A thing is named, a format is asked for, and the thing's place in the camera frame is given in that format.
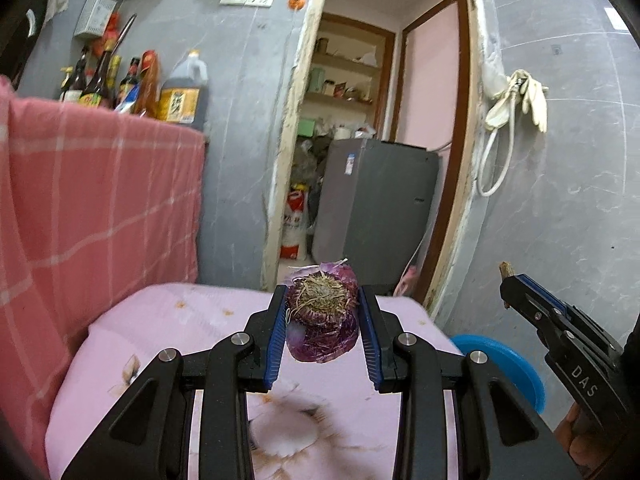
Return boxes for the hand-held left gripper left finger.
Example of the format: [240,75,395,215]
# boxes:
[60,285,291,480]

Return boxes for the white sack with red print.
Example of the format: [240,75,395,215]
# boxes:
[279,187,308,262]

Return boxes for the cream rubber gloves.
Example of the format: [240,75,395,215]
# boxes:
[516,70,550,134]

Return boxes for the red checked cloth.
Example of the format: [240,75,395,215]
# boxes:
[0,76,207,461]

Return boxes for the soy bottle blue label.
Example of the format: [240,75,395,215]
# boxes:
[114,57,142,112]

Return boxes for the metal grater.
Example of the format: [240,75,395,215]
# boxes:
[74,0,119,39]

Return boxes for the wall shelf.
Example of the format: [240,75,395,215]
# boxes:
[305,17,388,107]

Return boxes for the white cable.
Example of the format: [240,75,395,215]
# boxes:
[476,110,517,198]

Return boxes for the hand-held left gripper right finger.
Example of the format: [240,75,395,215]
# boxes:
[357,285,583,480]

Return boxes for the dark oil jug yellow label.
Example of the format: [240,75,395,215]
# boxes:
[157,50,210,127]

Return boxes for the dark glass bottle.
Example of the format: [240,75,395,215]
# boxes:
[59,45,92,104]

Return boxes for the onion root end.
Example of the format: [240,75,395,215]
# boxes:
[286,262,360,328]

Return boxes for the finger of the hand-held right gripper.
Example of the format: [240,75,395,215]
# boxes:
[499,276,576,356]
[517,273,583,322]

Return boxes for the dark utensil handle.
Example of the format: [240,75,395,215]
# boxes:
[114,13,139,57]

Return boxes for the blue plastic bucket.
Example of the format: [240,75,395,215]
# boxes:
[450,334,547,417]

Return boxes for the grey washing machine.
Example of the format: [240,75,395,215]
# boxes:
[312,138,441,287]

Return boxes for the orange packet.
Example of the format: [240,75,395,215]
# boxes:
[136,50,162,119]

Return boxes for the red chilies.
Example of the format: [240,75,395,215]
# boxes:
[102,12,122,52]

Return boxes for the person's right hand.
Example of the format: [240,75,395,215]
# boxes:
[552,402,587,463]

